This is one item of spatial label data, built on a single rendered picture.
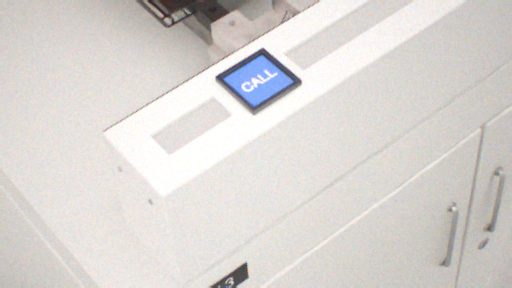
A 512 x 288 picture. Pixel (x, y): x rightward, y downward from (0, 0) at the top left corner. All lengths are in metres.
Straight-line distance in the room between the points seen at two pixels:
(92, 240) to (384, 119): 0.31
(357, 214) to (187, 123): 0.28
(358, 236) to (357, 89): 0.24
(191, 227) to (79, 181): 0.19
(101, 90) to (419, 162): 0.36
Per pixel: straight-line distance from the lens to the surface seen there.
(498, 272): 0.99
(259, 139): 0.90
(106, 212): 1.04
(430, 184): 1.21
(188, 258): 0.95
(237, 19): 1.07
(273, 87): 0.93
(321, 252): 1.12
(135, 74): 1.16
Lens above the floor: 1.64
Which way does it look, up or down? 50 degrees down
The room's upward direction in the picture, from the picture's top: 5 degrees counter-clockwise
